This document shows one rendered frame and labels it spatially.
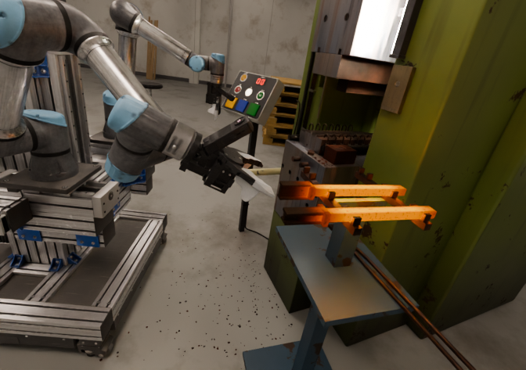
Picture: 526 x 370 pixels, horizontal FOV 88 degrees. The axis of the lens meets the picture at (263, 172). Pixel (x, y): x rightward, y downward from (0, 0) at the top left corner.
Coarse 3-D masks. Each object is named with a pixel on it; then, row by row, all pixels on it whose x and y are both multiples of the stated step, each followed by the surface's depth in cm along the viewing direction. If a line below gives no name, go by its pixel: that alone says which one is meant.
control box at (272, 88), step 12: (240, 72) 178; (240, 84) 175; (252, 84) 170; (264, 84) 164; (276, 84) 160; (240, 96) 172; (252, 96) 167; (264, 96) 162; (276, 96) 164; (228, 108) 175; (264, 108) 160; (252, 120) 169; (264, 120) 164
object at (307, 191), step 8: (280, 184) 71; (288, 184) 71; (296, 184) 71; (304, 184) 72; (280, 192) 71; (288, 192) 72; (296, 192) 73; (304, 192) 73; (312, 192) 72; (320, 192) 74; (336, 192) 75; (344, 192) 76; (352, 192) 76; (360, 192) 77; (368, 192) 78; (376, 192) 79; (384, 192) 79; (400, 192) 81
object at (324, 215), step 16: (288, 208) 61; (304, 208) 62; (320, 208) 63; (336, 208) 65; (352, 208) 66; (368, 208) 67; (384, 208) 68; (400, 208) 69; (416, 208) 70; (432, 208) 72; (288, 224) 60; (304, 224) 61
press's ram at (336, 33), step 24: (336, 0) 115; (360, 0) 103; (384, 0) 105; (336, 24) 116; (360, 24) 105; (384, 24) 109; (312, 48) 132; (336, 48) 116; (360, 48) 110; (384, 48) 114
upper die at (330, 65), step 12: (324, 60) 124; (336, 60) 117; (348, 60) 116; (360, 60) 118; (372, 60) 120; (312, 72) 133; (324, 72) 124; (336, 72) 117; (348, 72) 118; (360, 72) 120; (372, 72) 123; (384, 72) 125
